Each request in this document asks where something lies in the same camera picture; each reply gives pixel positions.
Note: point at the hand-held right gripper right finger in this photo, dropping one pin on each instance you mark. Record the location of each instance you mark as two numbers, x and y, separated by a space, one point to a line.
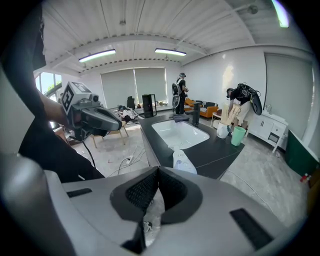
180 200

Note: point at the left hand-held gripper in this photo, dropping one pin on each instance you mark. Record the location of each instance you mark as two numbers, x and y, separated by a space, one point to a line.
87 115

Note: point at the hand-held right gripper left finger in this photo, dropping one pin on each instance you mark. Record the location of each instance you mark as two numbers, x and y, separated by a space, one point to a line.
140 195

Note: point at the white plastic bottle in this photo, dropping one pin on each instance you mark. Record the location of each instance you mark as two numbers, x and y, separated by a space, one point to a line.
181 162

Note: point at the person's left forearm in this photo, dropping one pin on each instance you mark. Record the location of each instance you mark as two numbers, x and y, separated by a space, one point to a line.
53 111

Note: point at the small red bottle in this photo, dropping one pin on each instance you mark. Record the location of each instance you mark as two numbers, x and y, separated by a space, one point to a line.
304 178

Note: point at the person's shoe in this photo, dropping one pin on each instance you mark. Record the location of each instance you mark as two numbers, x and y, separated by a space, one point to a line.
147 226

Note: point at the wooden chair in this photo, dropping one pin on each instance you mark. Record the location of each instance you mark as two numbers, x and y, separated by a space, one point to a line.
118 133

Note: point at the white power strip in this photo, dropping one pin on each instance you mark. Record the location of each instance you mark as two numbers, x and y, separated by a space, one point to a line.
129 159

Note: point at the grey roller blind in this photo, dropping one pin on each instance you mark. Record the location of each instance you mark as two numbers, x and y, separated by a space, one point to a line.
150 85
287 95
118 88

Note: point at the window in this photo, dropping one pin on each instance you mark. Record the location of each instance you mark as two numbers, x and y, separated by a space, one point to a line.
47 83

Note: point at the person's black clothing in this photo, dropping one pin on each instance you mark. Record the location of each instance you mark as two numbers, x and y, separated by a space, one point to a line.
47 150

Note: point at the black counter island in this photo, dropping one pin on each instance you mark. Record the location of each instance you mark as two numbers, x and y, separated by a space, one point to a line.
217 153

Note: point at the long ceiling light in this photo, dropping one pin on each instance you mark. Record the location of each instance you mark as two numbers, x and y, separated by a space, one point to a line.
281 12
97 55
170 52

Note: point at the white sink basin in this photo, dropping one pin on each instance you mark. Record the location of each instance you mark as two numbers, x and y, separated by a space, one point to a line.
180 133

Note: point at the dark folded cloth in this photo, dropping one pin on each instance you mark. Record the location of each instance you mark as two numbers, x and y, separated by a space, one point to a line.
181 118

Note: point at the light green bin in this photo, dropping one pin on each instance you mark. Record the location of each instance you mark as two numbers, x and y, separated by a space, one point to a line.
238 136

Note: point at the black faucet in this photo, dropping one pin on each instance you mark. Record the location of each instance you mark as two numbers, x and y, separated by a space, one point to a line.
195 113

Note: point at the orange sofa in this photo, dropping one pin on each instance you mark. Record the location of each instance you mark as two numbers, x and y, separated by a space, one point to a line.
210 110

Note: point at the wooden planks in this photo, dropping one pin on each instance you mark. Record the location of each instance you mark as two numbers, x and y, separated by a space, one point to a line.
231 113

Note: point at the white cabinet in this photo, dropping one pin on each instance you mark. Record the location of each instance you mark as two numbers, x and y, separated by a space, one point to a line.
265 126

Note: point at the dark green panel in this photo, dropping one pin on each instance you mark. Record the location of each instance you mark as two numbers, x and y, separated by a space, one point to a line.
300 155

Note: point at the black open-frame cabinet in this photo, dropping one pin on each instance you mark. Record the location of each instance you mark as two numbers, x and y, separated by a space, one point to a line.
148 106

